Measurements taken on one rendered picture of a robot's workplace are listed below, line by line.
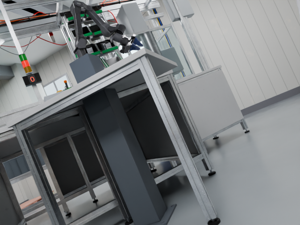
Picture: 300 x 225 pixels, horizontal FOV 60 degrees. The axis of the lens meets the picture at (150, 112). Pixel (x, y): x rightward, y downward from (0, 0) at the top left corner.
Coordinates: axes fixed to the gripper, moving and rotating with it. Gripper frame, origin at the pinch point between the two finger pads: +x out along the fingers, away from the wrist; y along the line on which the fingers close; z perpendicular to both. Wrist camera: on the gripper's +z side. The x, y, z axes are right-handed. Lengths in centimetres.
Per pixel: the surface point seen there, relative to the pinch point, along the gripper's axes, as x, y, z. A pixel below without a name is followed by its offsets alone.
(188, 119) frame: 55, 10, 34
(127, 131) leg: 15, 54, 26
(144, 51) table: 7, 58, -28
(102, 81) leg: -6, 62, -6
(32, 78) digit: -65, 13, 52
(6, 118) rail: -57, 58, 50
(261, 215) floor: 77, 100, -2
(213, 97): 96, -89, 68
